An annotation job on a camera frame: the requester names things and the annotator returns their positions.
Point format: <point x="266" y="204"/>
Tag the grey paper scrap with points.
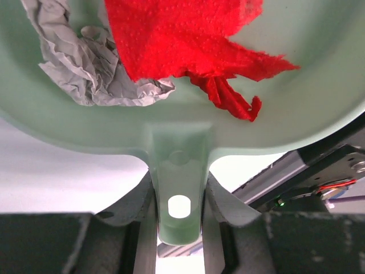
<point x="86" y="66"/>

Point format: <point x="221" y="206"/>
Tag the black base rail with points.
<point x="289" y="184"/>

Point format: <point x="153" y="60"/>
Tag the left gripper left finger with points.
<point x="120" y="239"/>

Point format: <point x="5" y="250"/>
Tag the green dustpan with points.
<point x="180" y="137"/>

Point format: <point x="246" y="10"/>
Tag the small red scrap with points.
<point x="157" y="39"/>

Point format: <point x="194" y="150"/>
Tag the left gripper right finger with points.
<point x="238" y="239"/>

